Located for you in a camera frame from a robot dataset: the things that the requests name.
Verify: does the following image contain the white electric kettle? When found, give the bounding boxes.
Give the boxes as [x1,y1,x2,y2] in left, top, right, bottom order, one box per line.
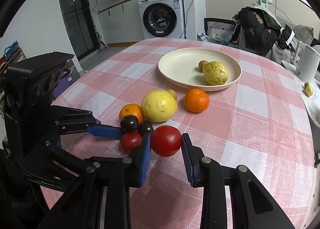
[293,41,319,82]

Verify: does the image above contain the dark plum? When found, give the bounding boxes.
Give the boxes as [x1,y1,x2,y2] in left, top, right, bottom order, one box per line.
[120,115,139,133]
[137,120,154,137]

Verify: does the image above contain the orange tangerine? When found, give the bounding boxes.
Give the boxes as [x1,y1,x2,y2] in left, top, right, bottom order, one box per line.
[119,104,144,124]
[184,89,210,113]

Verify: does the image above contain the red tomato front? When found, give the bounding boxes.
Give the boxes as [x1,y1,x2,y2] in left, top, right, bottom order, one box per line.
[151,125,182,157]

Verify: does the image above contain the dark plum left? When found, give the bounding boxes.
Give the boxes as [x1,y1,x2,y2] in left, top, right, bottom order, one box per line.
[120,115,139,133]

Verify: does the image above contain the grey sofa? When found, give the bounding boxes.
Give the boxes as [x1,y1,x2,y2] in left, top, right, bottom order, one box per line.
[276,16,319,61]

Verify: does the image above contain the small yellow fruit on side table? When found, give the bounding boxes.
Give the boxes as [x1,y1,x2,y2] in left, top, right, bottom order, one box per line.
[304,82,313,97]

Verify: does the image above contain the red tomato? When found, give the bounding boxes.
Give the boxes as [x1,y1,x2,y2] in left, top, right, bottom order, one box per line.
[151,125,182,157]
[120,132,142,153]

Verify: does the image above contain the small brown longan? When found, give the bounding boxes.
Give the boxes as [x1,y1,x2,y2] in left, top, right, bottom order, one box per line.
[198,60,208,72]
[166,89,177,100]

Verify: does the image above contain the white washing machine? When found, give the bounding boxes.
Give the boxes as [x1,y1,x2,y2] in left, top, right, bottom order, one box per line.
[138,0,185,39]

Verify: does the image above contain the pile of dark clothes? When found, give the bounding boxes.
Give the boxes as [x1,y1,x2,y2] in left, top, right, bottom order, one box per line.
[232,3,295,57]

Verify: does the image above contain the cream round plate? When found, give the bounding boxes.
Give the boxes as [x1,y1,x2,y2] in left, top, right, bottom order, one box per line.
[158,48,242,92]

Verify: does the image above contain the purple bag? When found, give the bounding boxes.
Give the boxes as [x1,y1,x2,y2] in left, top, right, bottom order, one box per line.
[53,68,76,100]

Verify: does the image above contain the black mesh chair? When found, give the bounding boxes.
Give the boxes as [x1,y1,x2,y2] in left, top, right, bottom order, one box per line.
[204,18,236,44]

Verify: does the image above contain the rough yellow-green citrus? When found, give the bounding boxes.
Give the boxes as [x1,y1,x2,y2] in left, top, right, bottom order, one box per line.
[202,61,229,86]

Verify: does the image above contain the white lower cabinets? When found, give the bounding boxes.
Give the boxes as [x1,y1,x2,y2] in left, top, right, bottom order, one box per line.
[99,0,144,44]

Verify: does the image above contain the dark plum right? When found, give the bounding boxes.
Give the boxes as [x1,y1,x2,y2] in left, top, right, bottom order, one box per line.
[137,120,154,137]

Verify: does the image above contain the dark glass door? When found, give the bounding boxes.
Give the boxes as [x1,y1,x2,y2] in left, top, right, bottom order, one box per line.
[59,0,99,61]

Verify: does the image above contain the pink checked tablecloth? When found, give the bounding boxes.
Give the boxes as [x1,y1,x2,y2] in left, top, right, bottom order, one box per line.
[53,38,314,228]

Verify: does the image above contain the smooth yellow lemon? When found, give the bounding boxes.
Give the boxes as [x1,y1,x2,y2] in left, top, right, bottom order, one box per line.
[141,89,178,122]

